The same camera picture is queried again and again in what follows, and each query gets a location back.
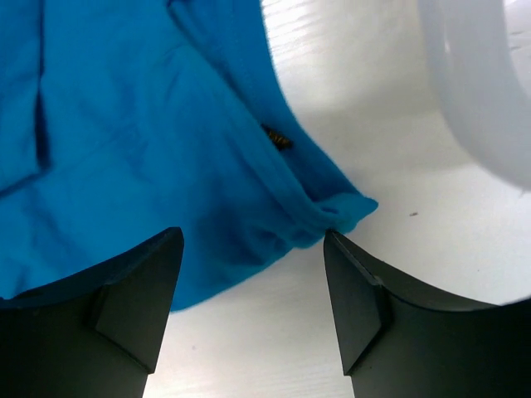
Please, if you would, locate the white plastic mesh basket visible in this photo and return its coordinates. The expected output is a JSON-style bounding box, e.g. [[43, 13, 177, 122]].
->
[[418, 1, 530, 190]]

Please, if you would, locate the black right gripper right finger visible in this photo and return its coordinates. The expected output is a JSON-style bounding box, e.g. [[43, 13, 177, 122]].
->
[[324, 231, 530, 398]]

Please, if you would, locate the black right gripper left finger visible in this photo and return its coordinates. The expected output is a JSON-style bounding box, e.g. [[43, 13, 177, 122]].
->
[[1, 227, 184, 398]]

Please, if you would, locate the blue t-shirt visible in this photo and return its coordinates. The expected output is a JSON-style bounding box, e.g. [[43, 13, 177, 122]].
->
[[1, 1, 378, 310]]

